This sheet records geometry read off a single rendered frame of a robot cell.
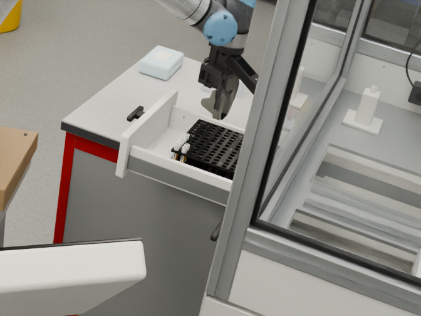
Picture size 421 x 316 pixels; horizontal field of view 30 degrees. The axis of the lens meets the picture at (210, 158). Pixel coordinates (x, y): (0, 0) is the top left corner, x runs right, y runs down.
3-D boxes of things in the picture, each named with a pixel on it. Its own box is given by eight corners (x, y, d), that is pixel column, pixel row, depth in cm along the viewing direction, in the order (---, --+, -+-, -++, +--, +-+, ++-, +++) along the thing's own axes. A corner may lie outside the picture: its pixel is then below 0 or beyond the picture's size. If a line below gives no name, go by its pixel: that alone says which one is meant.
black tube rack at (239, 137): (166, 173, 175) (171, 148, 172) (193, 142, 190) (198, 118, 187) (259, 207, 171) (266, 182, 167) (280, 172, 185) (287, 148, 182)
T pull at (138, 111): (125, 121, 179) (126, 116, 178) (139, 109, 185) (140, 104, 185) (140, 126, 178) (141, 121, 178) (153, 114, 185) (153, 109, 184)
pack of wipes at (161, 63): (166, 82, 233) (168, 68, 231) (136, 72, 235) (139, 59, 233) (183, 65, 246) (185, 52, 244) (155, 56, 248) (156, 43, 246)
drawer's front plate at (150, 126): (114, 177, 173) (121, 133, 168) (165, 126, 198) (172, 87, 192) (121, 179, 173) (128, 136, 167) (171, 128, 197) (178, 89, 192)
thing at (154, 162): (126, 170, 173) (129, 147, 170) (170, 125, 195) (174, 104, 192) (297, 233, 165) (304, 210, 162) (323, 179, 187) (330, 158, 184)
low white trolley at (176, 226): (36, 337, 240) (61, 120, 202) (123, 234, 292) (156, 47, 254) (212, 411, 228) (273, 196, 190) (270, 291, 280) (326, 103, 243)
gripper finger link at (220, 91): (218, 105, 201) (227, 74, 198) (223, 108, 201) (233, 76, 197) (209, 108, 197) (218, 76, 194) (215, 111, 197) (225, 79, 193)
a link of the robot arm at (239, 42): (254, 30, 194) (239, 37, 187) (250, 47, 196) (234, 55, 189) (228, 19, 196) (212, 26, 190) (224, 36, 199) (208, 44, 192)
